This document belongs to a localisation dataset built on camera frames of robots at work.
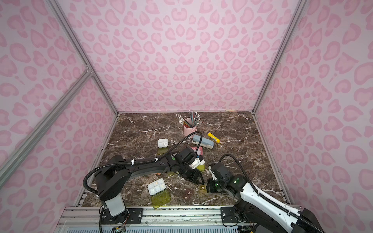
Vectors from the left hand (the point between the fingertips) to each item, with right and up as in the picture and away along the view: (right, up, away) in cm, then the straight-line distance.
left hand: (202, 183), depth 77 cm
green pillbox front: (-23, -9, +3) cm, 25 cm away
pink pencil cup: (-8, +27, +23) cm, 36 cm away
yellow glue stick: (+10, +22, +26) cm, 35 cm away
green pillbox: (-26, +16, +23) cm, 38 cm away
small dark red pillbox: (-8, -7, +3) cm, 11 cm away
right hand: (+2, -3, +2) cm, 4 cm away
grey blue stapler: (+2, +19, +27) cm, 33 cm away
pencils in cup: (-4, +35, +21) cm, 41 cm away
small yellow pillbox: (0, -6, +5) cm, 8 cm away
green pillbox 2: (-18, +1, +11) cm, 21 cm away
